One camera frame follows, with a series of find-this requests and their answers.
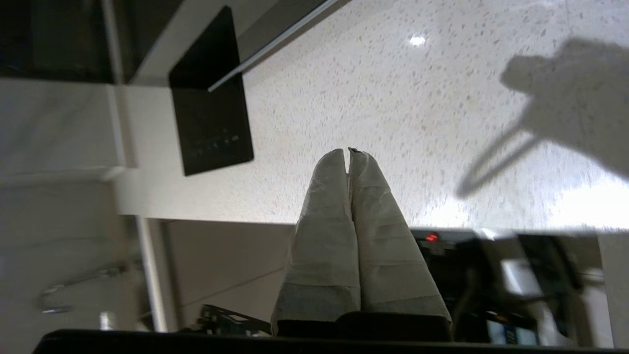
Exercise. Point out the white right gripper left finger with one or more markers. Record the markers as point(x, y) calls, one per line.
point(324, 246)

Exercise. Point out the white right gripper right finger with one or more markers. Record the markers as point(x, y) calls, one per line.
point(388, 255)

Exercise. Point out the black glass microwave door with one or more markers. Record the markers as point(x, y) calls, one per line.
point(280, 22)

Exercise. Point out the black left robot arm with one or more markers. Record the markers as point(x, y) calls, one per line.
point(231, 320)

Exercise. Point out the black robot chassis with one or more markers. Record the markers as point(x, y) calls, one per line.
point(471, 285)

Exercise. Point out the grey cabinet front panel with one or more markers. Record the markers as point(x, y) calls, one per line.
point(231, 265)

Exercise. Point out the black induction cooktop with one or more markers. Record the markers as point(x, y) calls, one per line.
point(211, 113)

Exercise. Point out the grey angled corner cabinet panel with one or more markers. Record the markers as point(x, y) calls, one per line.
point(64, 255)

